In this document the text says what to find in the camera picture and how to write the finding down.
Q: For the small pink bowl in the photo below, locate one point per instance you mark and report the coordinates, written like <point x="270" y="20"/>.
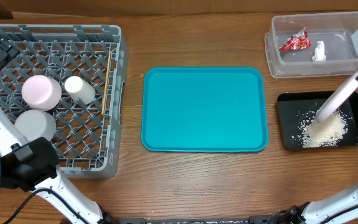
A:
<point x="41" y="92"/>

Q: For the clear plastic bin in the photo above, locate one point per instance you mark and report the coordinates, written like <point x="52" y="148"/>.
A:
<point x="338" y="31"/>

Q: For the grey plastic dish rack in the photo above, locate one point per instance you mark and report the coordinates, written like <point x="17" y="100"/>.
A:
<point x="87" y="136"/>

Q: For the spilled rice pile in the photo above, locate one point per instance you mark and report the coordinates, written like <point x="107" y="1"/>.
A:
<point x="310" y="134"/>

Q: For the red snack wrapper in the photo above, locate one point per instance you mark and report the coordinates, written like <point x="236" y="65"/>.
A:
<point x="297" y="41"/>

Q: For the large white plate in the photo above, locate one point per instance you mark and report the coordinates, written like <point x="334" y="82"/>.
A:
<point x="343" y="92"/>

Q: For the white cup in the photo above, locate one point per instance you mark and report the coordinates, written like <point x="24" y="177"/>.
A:
<point x="77" y="88"/>

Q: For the teal serving tray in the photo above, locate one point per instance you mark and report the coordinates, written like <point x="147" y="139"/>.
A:
<point x="204" y="109"/>

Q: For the black plastic tray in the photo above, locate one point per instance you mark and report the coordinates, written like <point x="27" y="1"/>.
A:
<point x="296" y="111"/>

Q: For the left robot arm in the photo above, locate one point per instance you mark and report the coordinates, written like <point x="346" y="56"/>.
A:
<point x="33" y="166"/>

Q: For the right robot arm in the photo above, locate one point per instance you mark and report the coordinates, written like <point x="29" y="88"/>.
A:
<point x="339" y="208"/>

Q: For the grey bowl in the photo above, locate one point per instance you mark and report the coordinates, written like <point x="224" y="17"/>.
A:
<point x="34" y="124"/>

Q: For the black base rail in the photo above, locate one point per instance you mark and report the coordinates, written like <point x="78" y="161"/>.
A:
<point x="249" y="220"/>

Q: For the white tissue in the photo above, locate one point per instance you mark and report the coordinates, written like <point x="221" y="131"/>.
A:
<point x="319" y="52"/>

